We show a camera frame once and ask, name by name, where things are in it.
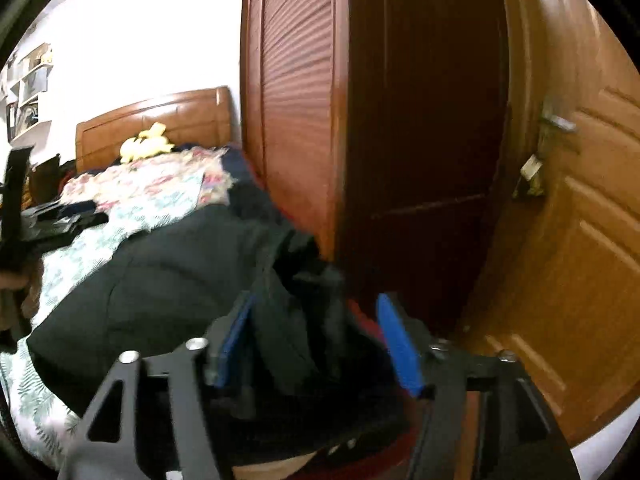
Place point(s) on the wooden room door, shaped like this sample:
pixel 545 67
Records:
pixel 575 260

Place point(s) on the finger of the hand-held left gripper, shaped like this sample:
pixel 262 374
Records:
pixel 60 211
pixel 65 230

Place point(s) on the hanging keys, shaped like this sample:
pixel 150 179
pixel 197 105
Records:
pixel 530 175

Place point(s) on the wooden bed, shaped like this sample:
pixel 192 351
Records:
pixel 165 120

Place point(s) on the dark brown chair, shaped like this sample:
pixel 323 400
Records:
pixel 47 180

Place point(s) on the wooden louvred wardrobe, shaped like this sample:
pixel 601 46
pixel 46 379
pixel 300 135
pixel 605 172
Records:
pixel 300 85

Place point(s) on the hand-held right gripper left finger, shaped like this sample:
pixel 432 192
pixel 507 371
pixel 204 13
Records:
pixel 234 345

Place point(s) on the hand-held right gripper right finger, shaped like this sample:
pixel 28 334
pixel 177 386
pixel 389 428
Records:
pixel 400 345

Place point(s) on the white wall shelf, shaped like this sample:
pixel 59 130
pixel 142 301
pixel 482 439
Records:
pixel 30 90

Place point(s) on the black double-breasted coat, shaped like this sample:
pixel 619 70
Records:
pixel 165 285

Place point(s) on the floral blanket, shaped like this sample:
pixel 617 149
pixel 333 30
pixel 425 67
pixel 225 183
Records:
pixel 150 180

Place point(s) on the yellow plush toy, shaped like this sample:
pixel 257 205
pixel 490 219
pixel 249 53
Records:
pixel 142 145

